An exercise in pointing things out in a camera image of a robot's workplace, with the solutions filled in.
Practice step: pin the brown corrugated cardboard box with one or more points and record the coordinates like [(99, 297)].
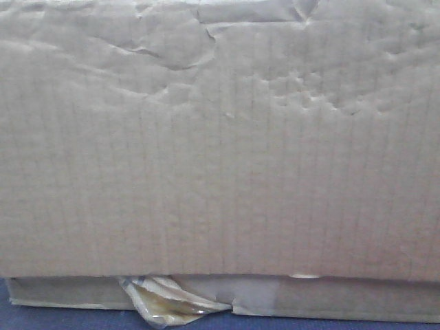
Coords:
[(278, 156)]

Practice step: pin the peeling clear packing tape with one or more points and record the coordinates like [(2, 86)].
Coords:
[(162, 302)]

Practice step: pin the blue fabric table cover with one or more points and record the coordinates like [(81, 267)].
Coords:
[(20, 317)]

